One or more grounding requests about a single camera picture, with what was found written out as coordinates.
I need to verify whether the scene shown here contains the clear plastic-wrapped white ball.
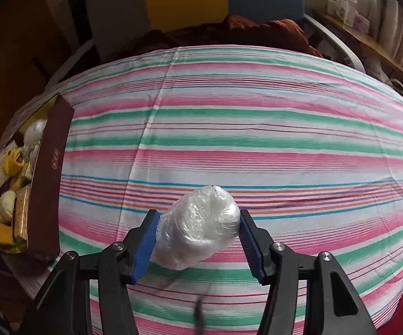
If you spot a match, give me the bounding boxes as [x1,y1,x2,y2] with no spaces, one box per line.
[151,185,241,270]

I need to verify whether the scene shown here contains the yellow sponge block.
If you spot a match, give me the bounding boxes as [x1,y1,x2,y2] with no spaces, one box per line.
[0,223,13,245]

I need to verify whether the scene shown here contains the wooden desk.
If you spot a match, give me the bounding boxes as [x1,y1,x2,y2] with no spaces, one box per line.
[313,9,403,77]

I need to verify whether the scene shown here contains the wooden wardrobe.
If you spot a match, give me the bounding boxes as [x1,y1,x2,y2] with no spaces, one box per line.
[0,0,69,147]

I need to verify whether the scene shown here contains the small white ball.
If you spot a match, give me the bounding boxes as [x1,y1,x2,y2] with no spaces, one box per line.
[23,119,48,146]

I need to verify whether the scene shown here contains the white bed rail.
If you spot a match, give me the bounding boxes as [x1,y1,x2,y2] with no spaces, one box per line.
[44,38,95,91]
[304,10,364,72]

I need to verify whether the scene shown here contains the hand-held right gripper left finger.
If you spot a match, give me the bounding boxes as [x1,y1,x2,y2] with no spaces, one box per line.
[20,209,160,335]

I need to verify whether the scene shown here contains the striped bed sheet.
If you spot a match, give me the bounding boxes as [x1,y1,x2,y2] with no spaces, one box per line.
[0,44,403,335]

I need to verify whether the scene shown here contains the yellow mesh bundle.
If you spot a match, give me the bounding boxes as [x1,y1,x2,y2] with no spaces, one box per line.
[1,148,24,176]

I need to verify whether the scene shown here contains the white bundle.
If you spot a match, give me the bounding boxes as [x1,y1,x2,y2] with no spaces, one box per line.
[0,190,16,224]

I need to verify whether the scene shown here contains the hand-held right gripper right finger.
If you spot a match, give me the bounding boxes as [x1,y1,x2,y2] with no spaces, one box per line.
[240,209,378,335]

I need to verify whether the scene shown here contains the patterned curtain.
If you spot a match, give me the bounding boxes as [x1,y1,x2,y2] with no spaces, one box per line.
[376,0,403,70]

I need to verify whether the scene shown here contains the white boxes on desk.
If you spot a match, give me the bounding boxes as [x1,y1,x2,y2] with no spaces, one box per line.
[327,0,358,27]

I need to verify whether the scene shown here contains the grey yellow blue headboard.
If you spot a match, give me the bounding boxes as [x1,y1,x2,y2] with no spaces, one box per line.
[86,0,307,63]

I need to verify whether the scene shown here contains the maroon blanket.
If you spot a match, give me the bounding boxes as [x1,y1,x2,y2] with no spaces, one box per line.
[125,14,324,65]

